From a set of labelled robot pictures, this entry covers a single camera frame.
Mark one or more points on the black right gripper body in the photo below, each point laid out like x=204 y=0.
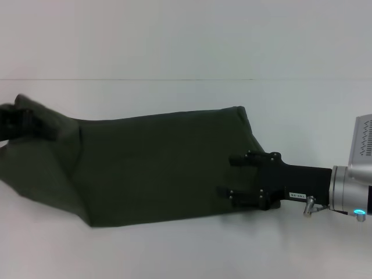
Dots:
x=293 y=183

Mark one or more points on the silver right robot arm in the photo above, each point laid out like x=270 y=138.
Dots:
x=348 y=190

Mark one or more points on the dark green t-shirt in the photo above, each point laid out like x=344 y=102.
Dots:
x=145 y=168

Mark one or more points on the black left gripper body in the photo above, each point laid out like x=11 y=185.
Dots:
x=13 y=122

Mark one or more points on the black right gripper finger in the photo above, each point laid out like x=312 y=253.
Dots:
x=245 y=160
x=241 y=199

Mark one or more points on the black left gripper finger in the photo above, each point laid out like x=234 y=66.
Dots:
x=43 y=126

